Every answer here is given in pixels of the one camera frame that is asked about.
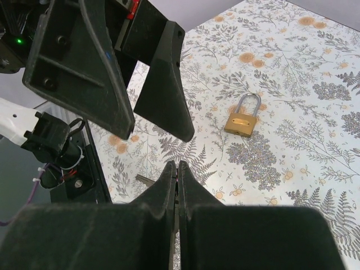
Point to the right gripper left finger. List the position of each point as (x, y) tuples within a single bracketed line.
[(137, 235)]

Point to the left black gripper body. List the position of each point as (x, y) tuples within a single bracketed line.
[(141, 29)]

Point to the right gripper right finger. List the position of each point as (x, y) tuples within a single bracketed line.
[(216, 236)]

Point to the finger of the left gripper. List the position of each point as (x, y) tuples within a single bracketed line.
[(162, 99), (72, 63)]

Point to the silver keys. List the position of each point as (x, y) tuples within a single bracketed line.
[(146, 181)]

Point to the brass padlock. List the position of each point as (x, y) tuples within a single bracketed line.
[(241, 124)]

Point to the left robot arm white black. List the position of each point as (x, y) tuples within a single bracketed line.
[(34, 130)]

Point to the floral patterned mat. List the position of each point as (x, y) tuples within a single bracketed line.
[(304, 149)]

